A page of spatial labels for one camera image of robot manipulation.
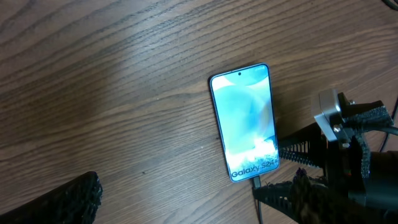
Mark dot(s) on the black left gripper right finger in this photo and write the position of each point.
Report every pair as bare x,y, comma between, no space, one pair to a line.
309,199

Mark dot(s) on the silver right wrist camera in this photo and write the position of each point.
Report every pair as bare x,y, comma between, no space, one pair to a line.
326,111

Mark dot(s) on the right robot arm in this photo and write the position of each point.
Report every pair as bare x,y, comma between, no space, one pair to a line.
378,204

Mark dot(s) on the blue Galaxy smartphone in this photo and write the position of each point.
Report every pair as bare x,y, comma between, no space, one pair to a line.
243,106

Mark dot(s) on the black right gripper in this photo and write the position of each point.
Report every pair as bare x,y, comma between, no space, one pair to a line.
349,169

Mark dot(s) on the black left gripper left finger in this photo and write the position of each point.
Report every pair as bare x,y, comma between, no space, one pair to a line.
77,201

